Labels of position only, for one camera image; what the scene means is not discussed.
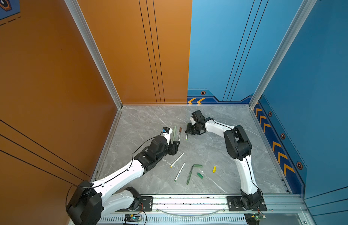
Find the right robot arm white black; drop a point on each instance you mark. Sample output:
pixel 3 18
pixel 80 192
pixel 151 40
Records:
pixel 238 147

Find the dark green capped pen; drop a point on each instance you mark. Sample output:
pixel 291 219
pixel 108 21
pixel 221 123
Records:
pixel 191 170

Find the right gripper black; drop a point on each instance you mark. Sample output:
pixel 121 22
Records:
pixel 188 130

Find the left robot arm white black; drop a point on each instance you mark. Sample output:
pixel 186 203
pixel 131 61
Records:
pixel 91 201

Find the white pen yellow end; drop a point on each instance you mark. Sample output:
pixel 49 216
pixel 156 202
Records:
pixel 176 160

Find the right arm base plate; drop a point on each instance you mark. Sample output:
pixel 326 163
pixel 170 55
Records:
pixel 246 204

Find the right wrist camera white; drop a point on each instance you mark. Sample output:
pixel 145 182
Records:
pixel 193 120

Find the left aluminium corner post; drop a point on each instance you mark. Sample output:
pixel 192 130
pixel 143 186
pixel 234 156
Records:
pixel 88 38

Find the right aluminium corner post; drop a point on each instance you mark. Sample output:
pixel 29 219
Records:
pixel 292 32

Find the right green circuit board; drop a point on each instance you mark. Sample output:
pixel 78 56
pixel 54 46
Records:
pixel 254 219

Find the white pen dark green end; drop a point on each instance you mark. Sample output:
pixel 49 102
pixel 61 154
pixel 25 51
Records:
pixel 174 133

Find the left green circuit board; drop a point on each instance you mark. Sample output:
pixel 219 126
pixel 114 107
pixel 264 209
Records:
pixel 132 219

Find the white pen brown end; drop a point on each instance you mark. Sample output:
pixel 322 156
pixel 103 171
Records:
pixel 179 134

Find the green circuit board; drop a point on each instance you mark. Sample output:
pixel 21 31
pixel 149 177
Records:
pixel 132 219
pixel 254 219

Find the aluminium corner post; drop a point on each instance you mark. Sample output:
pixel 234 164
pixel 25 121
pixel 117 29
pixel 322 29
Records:
pixel 292 32
pixel 88 38

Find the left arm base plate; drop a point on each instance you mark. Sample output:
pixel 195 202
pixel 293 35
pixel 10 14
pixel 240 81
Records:
pixel 143 203

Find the aluminium front rail frame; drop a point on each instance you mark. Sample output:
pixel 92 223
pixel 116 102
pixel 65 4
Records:
pixel 212 209

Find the white pen green tip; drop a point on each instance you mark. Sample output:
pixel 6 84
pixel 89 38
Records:
pixel 179 172

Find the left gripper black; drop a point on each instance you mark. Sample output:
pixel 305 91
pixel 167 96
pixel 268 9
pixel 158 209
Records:
pixel 173 148

